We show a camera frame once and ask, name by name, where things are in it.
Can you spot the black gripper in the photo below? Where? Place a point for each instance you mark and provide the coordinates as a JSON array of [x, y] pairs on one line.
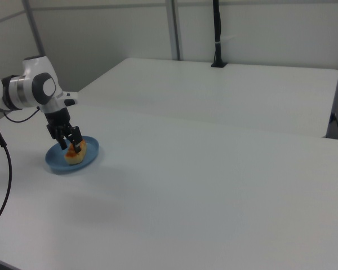
[[57, 118]]

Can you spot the bread roll with orange topping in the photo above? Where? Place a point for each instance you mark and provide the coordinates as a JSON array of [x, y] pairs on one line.
[[74, 157]]

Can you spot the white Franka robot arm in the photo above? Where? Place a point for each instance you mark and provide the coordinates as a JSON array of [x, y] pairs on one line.
[[31, 84]]

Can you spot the blue round plate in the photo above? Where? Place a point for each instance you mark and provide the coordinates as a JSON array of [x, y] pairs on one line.
[[56, 160]]

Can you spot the white table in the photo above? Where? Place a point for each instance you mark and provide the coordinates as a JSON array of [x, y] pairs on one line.
[[214, 92]]

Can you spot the black pole with clamp base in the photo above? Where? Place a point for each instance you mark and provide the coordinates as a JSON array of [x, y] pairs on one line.
[[218, 36]]

